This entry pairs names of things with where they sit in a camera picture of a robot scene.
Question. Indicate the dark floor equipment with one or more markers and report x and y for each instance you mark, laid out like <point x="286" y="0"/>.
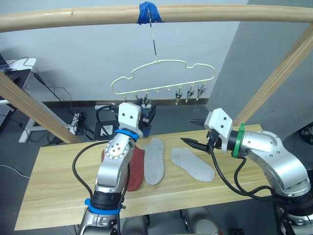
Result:
<point x="307" y="134"/>

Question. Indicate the blue tape wrap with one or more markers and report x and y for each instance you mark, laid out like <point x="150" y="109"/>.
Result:
<point x="144" y="14"/>

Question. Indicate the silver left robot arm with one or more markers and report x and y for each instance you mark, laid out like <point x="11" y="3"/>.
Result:
<point x="115" y="171"/>

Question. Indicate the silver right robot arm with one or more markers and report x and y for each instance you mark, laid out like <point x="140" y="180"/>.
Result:
<point x="269" y="151"/>

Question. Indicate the black metal frame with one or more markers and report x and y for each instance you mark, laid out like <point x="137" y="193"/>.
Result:
<point x="99" y="129"/>

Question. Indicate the dark blue sock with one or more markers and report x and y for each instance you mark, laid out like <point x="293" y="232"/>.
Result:
<point x="146" y="132"/>

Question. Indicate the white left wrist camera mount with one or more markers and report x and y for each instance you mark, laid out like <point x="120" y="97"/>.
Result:
<point x="129" y="117"/>

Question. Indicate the slanted wooden rack post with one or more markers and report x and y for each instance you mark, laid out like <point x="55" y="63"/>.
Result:
<point x="29" y="105"/>
<point x="276" y="78"/>

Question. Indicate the red sock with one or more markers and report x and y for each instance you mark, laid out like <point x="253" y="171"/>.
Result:
<point x="135" y="171"/>

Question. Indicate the chrome clip with cream tips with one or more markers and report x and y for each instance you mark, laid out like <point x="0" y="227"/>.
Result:
<point x="188" y="94"/>
<point x="136" y="97"/>
<point x="178" y="96"/>
<point x="201" y="91"/>
<point x="125" y="99"/>
<point x="146" y="100"/>

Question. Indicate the brown wall baseboard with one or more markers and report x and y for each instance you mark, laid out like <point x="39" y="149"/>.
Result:
<point x="73" y="102"/>

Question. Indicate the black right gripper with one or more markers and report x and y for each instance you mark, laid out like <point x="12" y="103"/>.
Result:
<point x="214" y="142"/>

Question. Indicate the grey sock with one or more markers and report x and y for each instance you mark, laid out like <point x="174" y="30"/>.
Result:
<point x="154" y="164"/>
<point x="193" y="166"/>

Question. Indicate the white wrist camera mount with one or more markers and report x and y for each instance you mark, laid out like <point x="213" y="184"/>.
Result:
<point x="129" y="117"/>
<point x="221" y="122"/>

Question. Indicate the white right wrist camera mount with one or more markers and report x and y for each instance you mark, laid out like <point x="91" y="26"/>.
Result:
<point x="221" y="122"/>

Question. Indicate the grey rounded shape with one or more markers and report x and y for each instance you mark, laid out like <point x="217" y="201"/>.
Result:
<point x="134" y="226"/>
<point x="201" y="222"/>

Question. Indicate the wooden rack crossbar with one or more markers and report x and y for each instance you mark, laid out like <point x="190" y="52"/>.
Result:
<point x="73" y="16"/>

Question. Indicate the white power strip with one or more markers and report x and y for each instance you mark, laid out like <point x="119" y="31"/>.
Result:
<point x="78" y="118"/>

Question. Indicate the dark desk equipment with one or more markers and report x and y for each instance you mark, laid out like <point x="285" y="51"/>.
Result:
<point x="14" y="76"/>

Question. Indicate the white side desk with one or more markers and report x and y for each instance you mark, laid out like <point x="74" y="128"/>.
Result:
<point x="19" y="64"/>

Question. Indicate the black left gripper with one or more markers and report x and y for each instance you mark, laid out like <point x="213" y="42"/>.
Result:
<point x="144" y="121"/>

